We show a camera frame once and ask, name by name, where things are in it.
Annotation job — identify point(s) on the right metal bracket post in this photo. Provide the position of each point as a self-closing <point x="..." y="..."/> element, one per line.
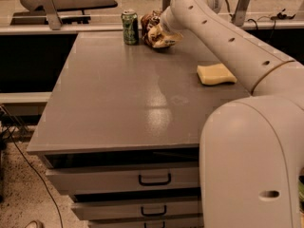
<point x="240" y="12"/>

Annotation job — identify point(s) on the brown chip bag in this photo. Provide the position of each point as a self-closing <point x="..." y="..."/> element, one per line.
<point x="151" y="33"/>

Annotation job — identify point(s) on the grey drawer cabinet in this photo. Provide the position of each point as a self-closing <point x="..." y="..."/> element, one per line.
<point x="120" y="111"/>

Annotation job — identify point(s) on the middle drawer black handle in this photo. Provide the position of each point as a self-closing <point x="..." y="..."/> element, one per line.
<point x="153" y="211"/>

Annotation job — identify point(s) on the white shoe tip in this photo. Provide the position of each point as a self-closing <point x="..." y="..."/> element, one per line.
<point x="35" y="224"/>

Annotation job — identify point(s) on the bottom drawer black handle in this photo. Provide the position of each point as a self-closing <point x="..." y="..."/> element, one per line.
<point x="154" y="224"/>

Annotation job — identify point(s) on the green soda can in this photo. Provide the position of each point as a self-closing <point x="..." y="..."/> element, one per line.
<point x="130" y="27"/>

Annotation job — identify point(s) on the left metal bracket post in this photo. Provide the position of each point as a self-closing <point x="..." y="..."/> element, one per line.
<point x="53" y="19"/>

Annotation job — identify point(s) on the yellow sponge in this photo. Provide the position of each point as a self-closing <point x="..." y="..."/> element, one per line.
<point x="215" y="75"/>

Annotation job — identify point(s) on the top drawer black handle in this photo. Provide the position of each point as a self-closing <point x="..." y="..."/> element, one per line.
<point x="154" y="180"/>

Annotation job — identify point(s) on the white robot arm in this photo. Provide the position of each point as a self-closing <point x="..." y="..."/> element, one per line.
<point x="251" y="150"/>

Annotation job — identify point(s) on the black bench seat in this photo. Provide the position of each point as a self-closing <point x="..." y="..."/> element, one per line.
<point x="69" y="11"/>

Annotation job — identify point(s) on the drawer black handle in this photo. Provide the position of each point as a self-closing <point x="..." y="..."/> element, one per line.
<point x="154" y="224"/>
<point x="153" y="211"/>
<point x="154" y="180"/>

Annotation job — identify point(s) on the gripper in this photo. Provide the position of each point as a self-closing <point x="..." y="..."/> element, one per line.
<point x="166" y="27"/>

